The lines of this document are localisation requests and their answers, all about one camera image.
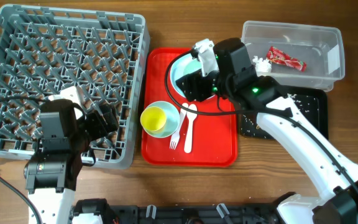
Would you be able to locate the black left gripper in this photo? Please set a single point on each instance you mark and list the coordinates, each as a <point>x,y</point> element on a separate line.
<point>102,129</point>

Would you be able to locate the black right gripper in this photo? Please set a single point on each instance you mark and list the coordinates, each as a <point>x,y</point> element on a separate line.
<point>194,83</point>

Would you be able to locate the light blue small bowl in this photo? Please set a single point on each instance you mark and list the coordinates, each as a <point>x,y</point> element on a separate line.
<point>173,118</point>

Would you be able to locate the yellow plastic cup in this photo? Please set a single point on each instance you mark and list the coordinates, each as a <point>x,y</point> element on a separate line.
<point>153,119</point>

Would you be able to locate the white napkin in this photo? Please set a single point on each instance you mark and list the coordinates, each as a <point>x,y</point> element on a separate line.
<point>262,65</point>

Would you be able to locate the red snack wrapper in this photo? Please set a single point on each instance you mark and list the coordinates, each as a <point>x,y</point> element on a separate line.
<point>279,57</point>

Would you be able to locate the green bowl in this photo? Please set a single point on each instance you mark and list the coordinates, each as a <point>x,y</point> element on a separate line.
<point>191,66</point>

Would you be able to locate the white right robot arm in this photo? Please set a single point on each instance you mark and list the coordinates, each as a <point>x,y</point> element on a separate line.
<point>227,72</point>

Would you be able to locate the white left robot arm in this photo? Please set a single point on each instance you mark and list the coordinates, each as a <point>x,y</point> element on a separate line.
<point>51,173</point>

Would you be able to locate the grey plastic dishwasher rack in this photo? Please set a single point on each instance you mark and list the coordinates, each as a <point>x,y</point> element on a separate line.
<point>45,50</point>

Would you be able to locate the clear plastic waste bin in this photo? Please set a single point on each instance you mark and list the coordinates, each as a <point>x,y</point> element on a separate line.
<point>321,48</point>

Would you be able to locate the black waste tray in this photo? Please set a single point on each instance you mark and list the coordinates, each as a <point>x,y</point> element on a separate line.
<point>309,105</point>

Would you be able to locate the light blue plate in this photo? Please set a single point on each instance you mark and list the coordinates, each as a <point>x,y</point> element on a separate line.
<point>176,72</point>

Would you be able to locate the white plastic spoon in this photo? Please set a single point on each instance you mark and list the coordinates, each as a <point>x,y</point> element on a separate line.
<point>189,135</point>

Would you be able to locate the red plastic tray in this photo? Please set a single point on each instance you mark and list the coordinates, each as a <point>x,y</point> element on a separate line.
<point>214,137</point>

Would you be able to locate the white plastic fork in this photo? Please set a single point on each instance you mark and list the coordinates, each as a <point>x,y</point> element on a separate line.
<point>176,135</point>

